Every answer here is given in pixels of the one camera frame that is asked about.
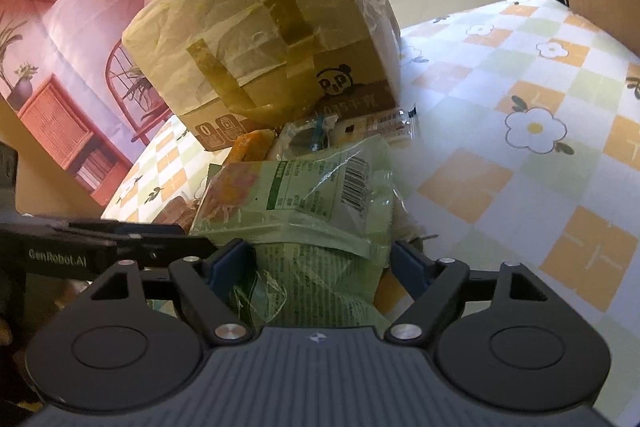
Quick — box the cardboard box with plastic liner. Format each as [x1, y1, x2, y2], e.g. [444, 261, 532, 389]
[121, 0, 402, 154]

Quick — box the orange snack packet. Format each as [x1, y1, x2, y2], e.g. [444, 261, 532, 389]
[227, 129, 277, 166]

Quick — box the small clear snack packet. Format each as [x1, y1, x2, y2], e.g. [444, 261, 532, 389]
[365, 108, 419, 142]

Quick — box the floral checked tablecloth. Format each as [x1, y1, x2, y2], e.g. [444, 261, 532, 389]
[100, 0, 640, 427]

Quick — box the green snack packet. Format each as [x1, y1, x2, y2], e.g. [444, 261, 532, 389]
[190, 134, 401, 334]

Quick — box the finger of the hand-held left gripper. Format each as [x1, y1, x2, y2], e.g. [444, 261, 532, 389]
[64, 218, 189, 239]
[116, 236, 217, 272]

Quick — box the brown snack packet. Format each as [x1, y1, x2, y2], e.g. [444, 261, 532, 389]
[154, 194, 202, 229]

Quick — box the clear packet with teal print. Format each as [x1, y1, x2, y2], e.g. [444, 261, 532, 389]
[274, 116, 342, 154]

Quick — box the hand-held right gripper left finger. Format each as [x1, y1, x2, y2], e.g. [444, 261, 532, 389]
[75, 239, 256, 349]

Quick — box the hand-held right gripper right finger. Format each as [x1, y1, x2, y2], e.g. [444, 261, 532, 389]
[382, 241, 554, 349]

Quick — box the printed backdrop cloth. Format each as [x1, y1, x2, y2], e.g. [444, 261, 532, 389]
[0, 0, 261, 208]

